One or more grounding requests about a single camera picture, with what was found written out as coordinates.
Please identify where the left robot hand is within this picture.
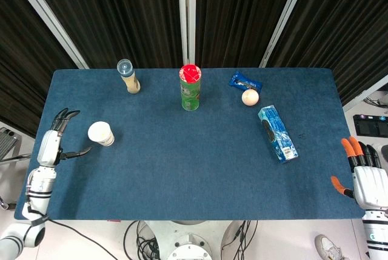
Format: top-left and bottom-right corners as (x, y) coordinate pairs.
(36, 108), (93, 167)

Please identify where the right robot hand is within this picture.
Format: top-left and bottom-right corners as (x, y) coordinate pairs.
(330, 136), (388, 211)

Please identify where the white paper cup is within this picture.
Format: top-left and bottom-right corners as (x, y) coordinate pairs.
(87, 121), (115, 148)

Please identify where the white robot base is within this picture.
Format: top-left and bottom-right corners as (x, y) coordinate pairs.
(145, 219), (258, 260)

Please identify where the metal chair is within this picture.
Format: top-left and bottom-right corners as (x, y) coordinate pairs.
(0, 126), (31, 164)

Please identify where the black device tray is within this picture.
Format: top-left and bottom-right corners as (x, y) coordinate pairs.
(353, 113), (388, 136)

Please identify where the white grey sneaker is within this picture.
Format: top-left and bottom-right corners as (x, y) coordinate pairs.
(314, 234), (342, 260)

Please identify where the beige drink bottle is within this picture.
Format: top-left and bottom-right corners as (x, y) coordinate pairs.
(116, 58), (142, 95)

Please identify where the blue cookie box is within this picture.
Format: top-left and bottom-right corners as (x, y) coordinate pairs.
(257, 105), (299, 164)

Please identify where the blue table cloth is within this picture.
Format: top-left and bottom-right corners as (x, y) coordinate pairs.
(14, 68), (373, 221)

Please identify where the pale pink ball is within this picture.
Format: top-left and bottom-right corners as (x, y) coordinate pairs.
(241, 88), (260, 107)

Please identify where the green chips can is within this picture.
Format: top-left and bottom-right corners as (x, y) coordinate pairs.
(178, 64), (202, 112)

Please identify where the small blue cookie packet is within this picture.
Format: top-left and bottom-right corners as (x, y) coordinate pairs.
(228, 71), (263, 93)

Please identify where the white frame post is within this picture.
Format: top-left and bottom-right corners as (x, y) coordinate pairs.
(177, 0), (197, 68)
(4, 0), (90, 70)
(259, 0), (313, 68)
(342, 73), (388, 112)

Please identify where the black cable bundle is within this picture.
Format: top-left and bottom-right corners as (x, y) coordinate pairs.
(220, 219), (259, 254)
(123, 220), (163, 260)

